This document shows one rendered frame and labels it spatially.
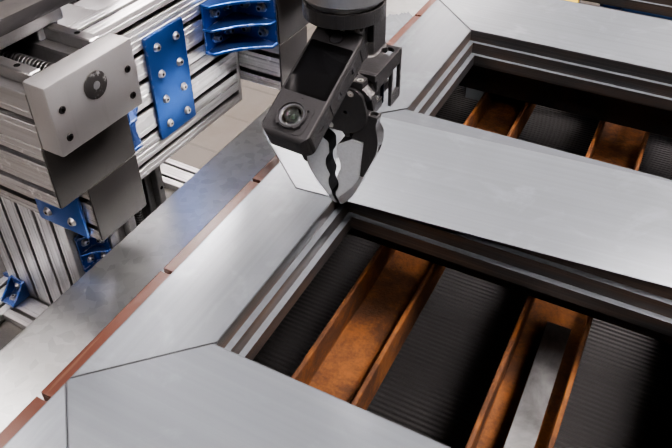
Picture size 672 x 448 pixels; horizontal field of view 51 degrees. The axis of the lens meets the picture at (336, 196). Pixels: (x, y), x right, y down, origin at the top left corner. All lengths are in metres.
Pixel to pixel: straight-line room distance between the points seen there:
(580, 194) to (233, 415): 0.46
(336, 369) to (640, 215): 0.39
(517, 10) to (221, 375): 0.84
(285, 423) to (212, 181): 0.61
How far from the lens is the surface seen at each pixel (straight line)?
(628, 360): 1.13
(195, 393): 0.63
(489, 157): 0.88
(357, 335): 0.90
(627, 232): 0.82
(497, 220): 0.79
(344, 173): 0.68
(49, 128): 0.84
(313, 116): 0.57
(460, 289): 1.15
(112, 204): 1.00
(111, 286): 1.01
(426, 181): 0.83
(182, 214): 1.09
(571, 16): 1.26
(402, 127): 0.92
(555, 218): 0.81
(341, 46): 0.61
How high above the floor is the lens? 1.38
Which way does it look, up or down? 39 degrees down
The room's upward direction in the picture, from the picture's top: straight up
